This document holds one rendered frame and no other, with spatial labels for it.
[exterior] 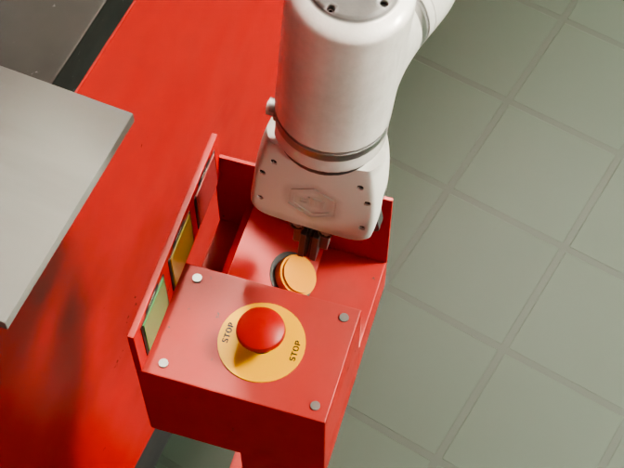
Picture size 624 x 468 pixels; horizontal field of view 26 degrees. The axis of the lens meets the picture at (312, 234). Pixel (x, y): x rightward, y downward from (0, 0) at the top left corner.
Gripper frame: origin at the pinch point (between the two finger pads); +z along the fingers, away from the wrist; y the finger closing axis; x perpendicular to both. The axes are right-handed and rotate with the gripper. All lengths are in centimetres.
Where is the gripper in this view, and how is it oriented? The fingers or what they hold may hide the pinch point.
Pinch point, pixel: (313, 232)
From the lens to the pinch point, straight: 112.5
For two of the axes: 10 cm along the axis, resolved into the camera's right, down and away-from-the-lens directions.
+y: 9.5, 2.9, -0.8
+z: -0.8, 4.9, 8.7
